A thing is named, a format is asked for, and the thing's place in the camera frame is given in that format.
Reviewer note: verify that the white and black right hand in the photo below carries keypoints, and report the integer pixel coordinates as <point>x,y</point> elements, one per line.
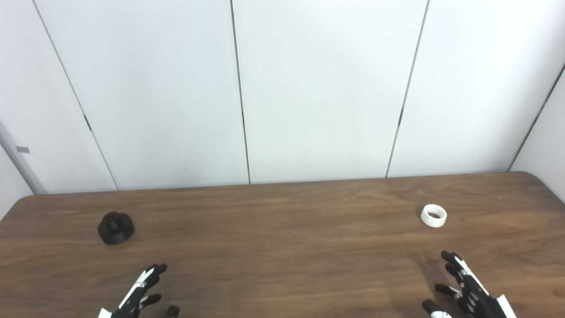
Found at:
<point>476,300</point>

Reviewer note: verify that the white and black left hand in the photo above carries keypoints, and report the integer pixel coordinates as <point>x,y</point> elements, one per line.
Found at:
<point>132,293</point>

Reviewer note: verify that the round black part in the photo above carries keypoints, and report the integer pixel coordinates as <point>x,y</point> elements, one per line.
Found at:
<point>115,229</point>

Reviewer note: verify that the small grey tag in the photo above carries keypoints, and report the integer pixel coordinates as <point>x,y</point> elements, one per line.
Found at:
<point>23,149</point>

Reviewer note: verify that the grey corner post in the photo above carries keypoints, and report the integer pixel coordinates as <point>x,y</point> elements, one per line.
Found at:
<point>20,161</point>

